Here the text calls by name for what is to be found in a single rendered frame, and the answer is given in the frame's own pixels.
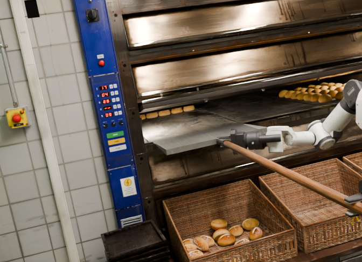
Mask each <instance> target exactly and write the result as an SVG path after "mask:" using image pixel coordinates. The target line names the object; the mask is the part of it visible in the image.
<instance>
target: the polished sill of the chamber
mask: <svg viewBox="0 0 362 262"><path fill-rule="evenodd" d="M337 105H338V104H333V105H327V106H324V107H319V108H314V109H309V110H304V111H299V112H293V113H290V114H285V115H280V116H275V117H270V118H265V119H259V120H256V121H251V122H246V123H244V124H250V125H257V126H264V127H268V126H272V125H277V124H282V123H287V122H292V121H297V120H300V119H305V118H310V117H315V116H320V115H325V114H330V113H331V112H332V111H333V110H334V108H335V107H336V106H337ZM144 144H145V150H146V152H150V151H155V150H160V148H159V147H158V146H157V145H155V144H154V143H153V142H149V143H144Z"/></svg>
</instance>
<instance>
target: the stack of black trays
mask: <svg viewBox="0 0 362 262"><path fill-rule="evenodd" d="M101 238H102V241H103V245H104V247H105V255H106V259H107V262H169V261H170V260H171V259H170V258H169V256H170V254H169V252H170V250H169V249H168V241H167V240H166V238H165V237H164V235H163V234H162V232H161V231H160V229H159V228H158V226H157V225H156V223H155V222H154V221H153V219H151V220H148V221H144V222H141V223H137V224H134V225H130V226H127V227H124V228H120V229H117V230H113V231H110V232H106V233H102V234H101Z"/></svg>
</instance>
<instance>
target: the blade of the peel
mask: <svg viewBox="0 0 362 262"><path fill-rule="evenodd" d="M231 129H236V130H237V131H238V132H245V133H246V134H247V132H248V131H263V132H264V133H267V127H264V126H257V125H250V124H244V123H234V124H230V125H224V126H220V127H216V128H211V129H206V130H201V131H197V132H191V133H187V134H182V135H178V136H174V137H169V138H164V139H159V140H154V141H152V142H153V143H154V144H155V145H157V146H158V147H159V148H160V149H161V150H162V151H163V152H164V153H165V154H166V155H170V154H175V153H179V152H184V151H189V150H193V149H197V148H201V147H206V146H210V145H215V144H217V141H216V137H228V136H230V132H231Z"/></svg>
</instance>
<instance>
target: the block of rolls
mask: <svg viewBox="0 0 362 262"><path fill-rule="evenodd" d="M345 85H346V83H345V84H341V83H336V84H335V83H326V82H323V83H321V84H320V85H318V86H314V85H309V86H307V87H306V88H300V87H299V88H296V89H294V91H293V90H290V91H288V90H282V91H281V92H280V93H279V97H285V98H291V99H298V100H305V101H311V102H317V101H319V103H326V102H330V101H331V100H332V98H335V99H336V100H342V99H343V97H344V96H343V89H344V86H345Z"/></svg>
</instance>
